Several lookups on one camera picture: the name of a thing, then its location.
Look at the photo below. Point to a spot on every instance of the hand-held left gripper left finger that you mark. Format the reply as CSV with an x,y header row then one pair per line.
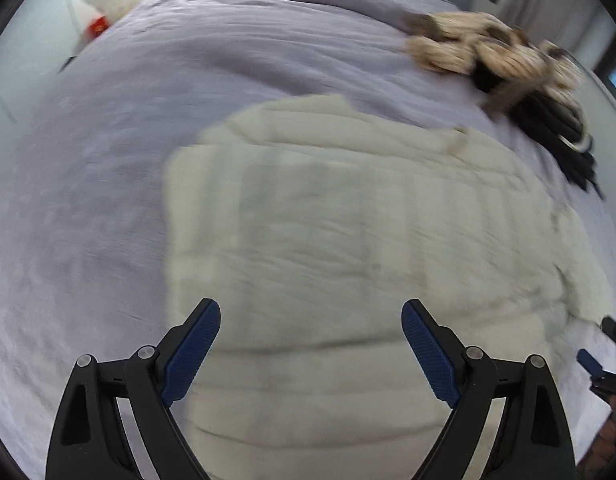
x,y
195,345

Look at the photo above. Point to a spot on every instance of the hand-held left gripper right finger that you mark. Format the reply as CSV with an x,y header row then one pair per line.
x,y
428,350

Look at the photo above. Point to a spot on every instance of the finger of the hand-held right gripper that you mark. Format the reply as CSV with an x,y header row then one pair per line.
x,y
600,372
615,332

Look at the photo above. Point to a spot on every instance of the white puffer jacket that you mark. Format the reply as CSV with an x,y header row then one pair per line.
x,y
338,240

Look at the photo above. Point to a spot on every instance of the black garment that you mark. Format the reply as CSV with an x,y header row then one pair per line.
x,y
553,130

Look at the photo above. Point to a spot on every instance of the purple plush blanket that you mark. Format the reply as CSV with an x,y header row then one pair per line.
x,y
137,135

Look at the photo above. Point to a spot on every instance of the beige striped garment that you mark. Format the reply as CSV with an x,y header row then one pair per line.
x,y
468,50

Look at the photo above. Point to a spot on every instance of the grey curtain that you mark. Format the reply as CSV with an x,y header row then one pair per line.
x,y
553,5

